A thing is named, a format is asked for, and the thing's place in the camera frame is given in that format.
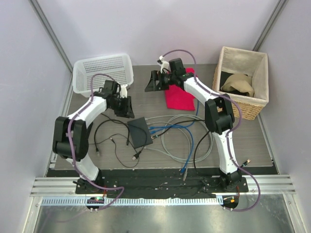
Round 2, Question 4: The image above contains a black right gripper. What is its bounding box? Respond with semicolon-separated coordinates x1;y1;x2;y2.
145;70;176;92

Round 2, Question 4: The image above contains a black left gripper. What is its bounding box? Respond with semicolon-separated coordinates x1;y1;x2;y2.
110;96;135;118

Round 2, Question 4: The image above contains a black network switch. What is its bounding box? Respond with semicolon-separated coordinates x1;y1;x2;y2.
127;117;153;149

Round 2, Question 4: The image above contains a blue ethernet cable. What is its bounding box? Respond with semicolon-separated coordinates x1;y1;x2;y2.
148;125;195;174
148;99;200;134

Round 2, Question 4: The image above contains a grey ethernet cable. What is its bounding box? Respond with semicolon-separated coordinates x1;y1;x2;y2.
142;114;214;182

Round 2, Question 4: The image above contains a black ethernet cable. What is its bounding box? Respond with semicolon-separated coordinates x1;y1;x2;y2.
153;118;212;168
94;114;148;161

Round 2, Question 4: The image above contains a thin black power cord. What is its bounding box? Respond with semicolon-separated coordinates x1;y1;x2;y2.
88;133;139;168

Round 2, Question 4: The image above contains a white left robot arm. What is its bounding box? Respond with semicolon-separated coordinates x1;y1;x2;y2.
52;80;135;194

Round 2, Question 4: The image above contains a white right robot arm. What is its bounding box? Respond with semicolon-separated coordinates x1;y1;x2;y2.
144;56;242;192

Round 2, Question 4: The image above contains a red folded cloth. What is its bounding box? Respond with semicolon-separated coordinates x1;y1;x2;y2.
164;67;196;111

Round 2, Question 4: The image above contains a white perforated plastic basket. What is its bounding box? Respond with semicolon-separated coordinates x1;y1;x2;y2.
72;53;134;98

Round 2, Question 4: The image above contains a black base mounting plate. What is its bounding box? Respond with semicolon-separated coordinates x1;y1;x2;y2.
47;167;250;200

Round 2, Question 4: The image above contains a beige cloth in basket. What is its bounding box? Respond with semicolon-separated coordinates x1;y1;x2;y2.
220;74;255;97

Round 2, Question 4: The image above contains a wicker basket with liner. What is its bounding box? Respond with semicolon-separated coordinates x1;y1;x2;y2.
212;47;269;120

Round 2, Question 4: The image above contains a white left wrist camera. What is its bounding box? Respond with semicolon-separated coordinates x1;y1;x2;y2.
120;84;130;98

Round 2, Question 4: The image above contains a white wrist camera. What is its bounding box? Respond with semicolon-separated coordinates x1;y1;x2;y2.
157;56;170;73
120;84;130;98

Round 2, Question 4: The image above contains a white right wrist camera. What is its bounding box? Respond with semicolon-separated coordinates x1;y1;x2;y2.
157;56;170;73

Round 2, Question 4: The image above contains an aluminium front rail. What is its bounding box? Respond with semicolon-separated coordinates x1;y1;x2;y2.
31;175;295;206

